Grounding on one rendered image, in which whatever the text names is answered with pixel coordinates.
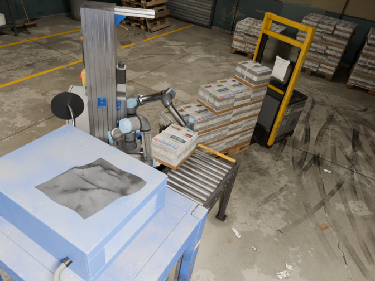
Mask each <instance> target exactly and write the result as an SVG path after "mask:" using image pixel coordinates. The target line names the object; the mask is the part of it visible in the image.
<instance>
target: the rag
mask: <svg viewBox="0 0 375 281"><path fill-rule="evenodd" d="M146 183H147V182H146V181H145V180H143V179H142V178H140V177H138V176H136V175H134V174H131V173H129V172H126V171H123V170H121V169H119V168H117V167H116V166H114V165H112V164H111V163H109V162H108V161H106V160H104V159H102V158H99V159H97V160H96V161H94V162H92V163H89V164H86V165H84V166H80V167H74V168H73V169H70V170H68V171H66V172H64V173H62V174H60V175H58V176H56V177H54V178H52V179H50V180H48V181H46V182H44V183H42V184H40V185H37V186H35V188H37V189H38V190H40V191H41V192H43V193H44V194H45V195H46V196H47V197H49V198H50V199H51V200H53V201H54V202H56V203H58V204H60V205H63V206H65V207H68V208H70V209H72V210H74V211H75V212H77V213H78V214H79V215H80V216H81V217H82V218H83V219H87V218H89V217H91V216H92V215H94V214H95V213H97V212H98V211H100V210H102V209H103V208H105V207H106V206H108V205H109V204H111V203H112V202H113V201H115V200H116V199H118V198H121V197H123V196H128V195H131V194H133V193H136V192H138V191H139V190H141V189H142V188H143V187H144V186H145V185H146Z"/></svg>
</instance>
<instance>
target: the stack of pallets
mask: <svg viewBox="0 0 375 281"><path fill-rule="evenodd" d="M151 1H156V0H122V4H123V7H131V8H141V9H144V8H143V3H146V2H151ZM146 22H147V21H146V19H145V18H144V17H133V16H126V18H125V19H123V20H122V24H124V25H125V24H128V23H131V26H132V27H137V26H141V29H142V30H144V29H147V26H146Z"/></svg>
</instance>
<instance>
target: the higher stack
mask: <svg viewBox="0 0 375 281"><path fill-rule="evenodd" d="M271 74H272V70H271V69H270V68H268V67H265V66H263V65H261V64H259V63H258V62H256V61H253V60H248V61H242V62H238V63H237V67H236V71H235V76H237V77H239V78H240V79H242V80H244V81H246V82H248V83H249V84H251V85H253V86H259V85H263V84H267V83H269V82H270V77H271ZM235 80H237V79H235ZM237 81H238V80H237ZM238 82H240V81H238ZM240 83H241V84H243V83H242V82H240ZM243 85H245V84H243ZM245 86H246V87H248V88H250V87H249V86H247V85H245ZM267 88H268V87H267V86H265V87H262V88H258V89H252V88H250V89H251V90H252V91H253V92H252V95H251V98H250V101H249V102H253V101H257V100H261V99H264V97H265V94H266V91H267ZM261 105H262V102H259V103H255V104H252V105H249V106H248V108H247V112H246V113H247V114H246V117H248V116H251V115H254V114H258V113H259V112H260V110H261ZM257 119H258V116H256V117H253V118H249V119H246V120H244V124H243V127H242V131H243V130H246V129H249V128H252V127H255V125H256V122H257ZM253 132H254V129H252V130H249V131H246V132H244V133H241V134H240V136H239V141H238V144H239V143H242V142H244V141H247V140H249V139H251V138H252V134H253ZM249 144H250V141H249V142H247V143H244V144H241V145H239V146H237V149H236V151H235V154H236V153H238V152H241V151H243V150H245V149H248V147H249Z"/></svg>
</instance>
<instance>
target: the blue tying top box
mask: <svg viewBox="0 0 375 281"><path fill-rule="evenodd" d="M99 158H102V159H104V160H106V161H108V162H109V163H111V164H112V165H114V166H116V167H117V168H119V169H121V170H123V171H126V172H129V173H131V174H134V175H136V176H138V177H140V178H142V179H143V180H145V181H146V182H147V183H146V185H145V186H144V187H143V188H142V189H141V190H139V191H138V192H136V193H133V194H131V195H128V196H123V197H121V198H118V199H116V200H115V201H113V202H112V203H111V204H109V205H108V206H106V207H105V208H103V209H102V210H100V211H98V212H97V213H95V214H94V215H92V216H91V217H89V218H87V219H83V218H82V217H81V216H80V215H79V214H78V213H77V212H75V211H74V210H72V209H70V208H68V207H65V206H63V205H60V204H58V203H56V202H54V201H53V200H51V199H50V198H49V197H47V196H46V195H45V194H44V193H43V192H41V191H40V190H38V189H37V188H35V186H37V185H40V184H42V183H44V182H46V181H48V180H50V179H52V178H54V177H56V176H58V175H60V174H62V173H64V172H66V171H68V170H70V169H73V168H74V167H80V166H84V165H86V164H89V163H92V162H94V161H96V160H97V159H99ZM167 178H168V175H166V174H164V173H162V172H161V171H159V170H157V169H155V168H153V167H151V166H149V165H147V164H145V163H143V162H141V161H139V160H138V159H136V158H134V157H132V156H130V155H128V154H126V153H124V152H122V151H120V150H119V149H116V148H114V147H113V146H111V145H109V144H107V143H105V142H103V141H101V140H100V139H98V138H96V137H94V136H92V135H90V134H88V133H86V132H84V131H82V130H80V129H78V128H77V127H75V126H73V125H71V124H66V125H64V126H62V127H60V128H58V129H56V130H54V131H52V132H50V133H48V134H46V135H44V136H42V137H40V138H38V139H36V140H34V141H32V142H30V143H28V144H26V145H24V146H22V147H20V148H18V149H16V150H14V151H12V152H10V153H8V154H6V155H4V156H2V157H0V215H1V216H2V217H3V218H5V219H6V220H7V221H9V222H10V223H11V224H12V225H14V226H15V227H16V228H18V229H19V230H20V231H21V232H23V233H24V234H25V235H27V236H28V237H29V238H30V239H32V240H33V241H34V242H36V243H37V244H38V245H39V246H41V247H42V248H44V249H45V250H46V251H47V252H49V253H50V254H51V255H52V256H54V257H55V258H56V259H57V260H59V261H60V262H62V261H63V260H64V259H65V258H66V257H68V258H70V259H71V261H72V263H71V264H70V265H69V266H68V268H69V269H71V270H72V271H73V272H74V273H76V274H77V275H78V276H79V277H81V278H82V279H84V280H85V281H96V280H97V279H98V278H99V277H100V276H101V275H102V274H103V273H104V272H105V270H106V269H107V268H108V267H109V266H110V265H111V264H112V263H113V262H114V261H115V260H116V259H117V257H118V256H119V255H120V254H121V253H122V252H123V251H124V249H125V248H126V247H127V246H128V245H129V244H130V243H131V242H132V241H133V240H134V239H135V237H136V236H137V235H138V234H139V233H140V232H141V231H142V230H143V229H144V228H145V227H146V226H147V224H148V223H149V222H150V221H151V220H152V219H153V218H154V217H155V216H156V215H157V214H158V213H159V211H160V210H161V209H162V208H163V207H164V203H165V193H166V185H167Z"/></svg>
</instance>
